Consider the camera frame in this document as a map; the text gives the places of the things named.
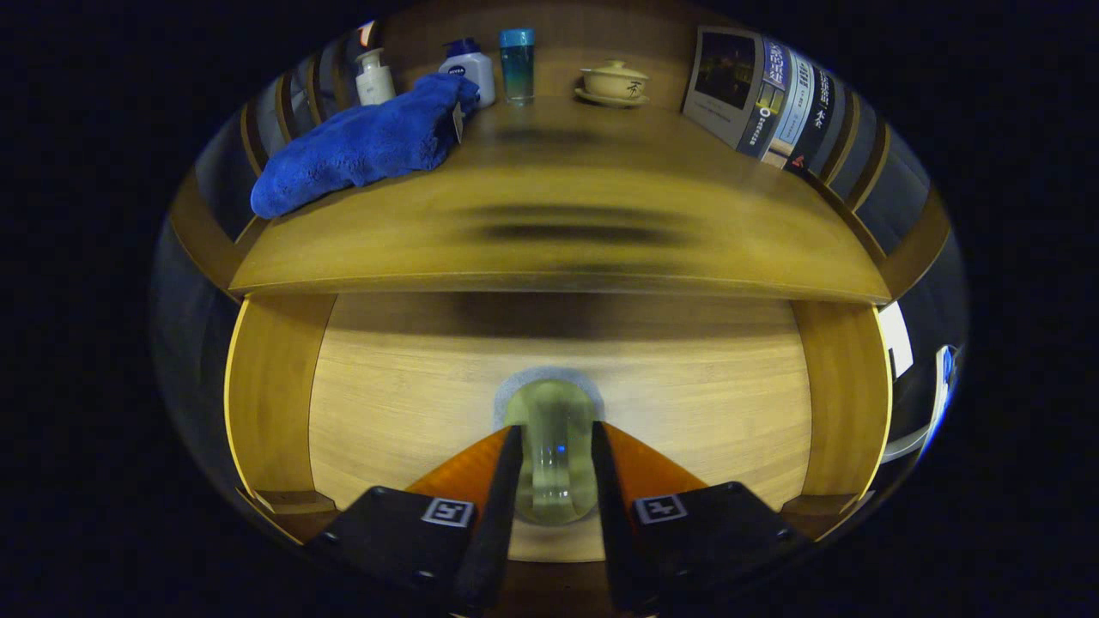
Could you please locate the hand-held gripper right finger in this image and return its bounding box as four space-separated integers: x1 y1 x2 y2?
591 421 812 615

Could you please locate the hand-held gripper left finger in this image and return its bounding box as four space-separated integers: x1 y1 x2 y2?
305 425 525 615

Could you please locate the pale green scrubber grey sponge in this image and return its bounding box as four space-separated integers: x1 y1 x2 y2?
494 367 606 526

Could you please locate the wooden drawer with black knob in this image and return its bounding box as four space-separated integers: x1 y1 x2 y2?
223 292 894 615

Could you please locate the wooden countertop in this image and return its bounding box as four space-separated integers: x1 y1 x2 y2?
228 94 894 303

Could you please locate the wooden cabinet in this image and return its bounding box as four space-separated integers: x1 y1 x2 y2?
167 0 954 301

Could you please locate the blue towel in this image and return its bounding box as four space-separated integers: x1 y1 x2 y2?
250 73 482 220

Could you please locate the beige saucer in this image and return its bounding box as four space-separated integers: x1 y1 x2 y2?
574 86 651 109

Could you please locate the beige lidded teacup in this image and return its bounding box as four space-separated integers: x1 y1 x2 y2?
581 59 651 101

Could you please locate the white bottle with blue cap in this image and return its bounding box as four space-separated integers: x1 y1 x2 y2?
438 37 497 109

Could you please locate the teal glass bottle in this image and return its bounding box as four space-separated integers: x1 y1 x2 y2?
499 28 536 106

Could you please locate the white pump bottle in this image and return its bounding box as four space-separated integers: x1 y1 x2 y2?
355 47 398 106

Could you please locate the book with pale blue spine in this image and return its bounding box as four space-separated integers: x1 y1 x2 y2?
760 51 817 168

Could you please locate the book with dark photo cover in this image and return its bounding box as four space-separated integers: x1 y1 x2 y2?
682 26 786 160

